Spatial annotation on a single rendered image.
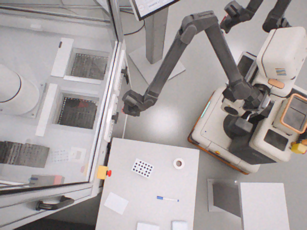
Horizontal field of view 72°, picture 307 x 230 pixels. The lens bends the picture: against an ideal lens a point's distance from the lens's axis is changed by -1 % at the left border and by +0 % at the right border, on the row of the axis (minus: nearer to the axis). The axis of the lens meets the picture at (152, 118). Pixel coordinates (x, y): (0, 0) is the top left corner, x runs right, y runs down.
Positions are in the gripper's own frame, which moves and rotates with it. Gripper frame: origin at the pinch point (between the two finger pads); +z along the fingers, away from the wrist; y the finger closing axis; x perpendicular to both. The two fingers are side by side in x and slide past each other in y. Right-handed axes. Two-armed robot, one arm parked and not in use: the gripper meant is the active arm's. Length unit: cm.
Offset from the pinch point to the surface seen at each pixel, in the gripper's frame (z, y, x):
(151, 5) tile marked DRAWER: -4, -4, -73
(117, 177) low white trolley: 17.3, -11.3, 38.5
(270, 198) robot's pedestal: -37, -92, 38
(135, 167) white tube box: 8.7, -17.7, 31.1
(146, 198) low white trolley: 6, -27, 48
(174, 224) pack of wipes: -8, -40, 60
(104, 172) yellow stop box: 8.2, 1.9, 36.1
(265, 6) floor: 9, -169, -185
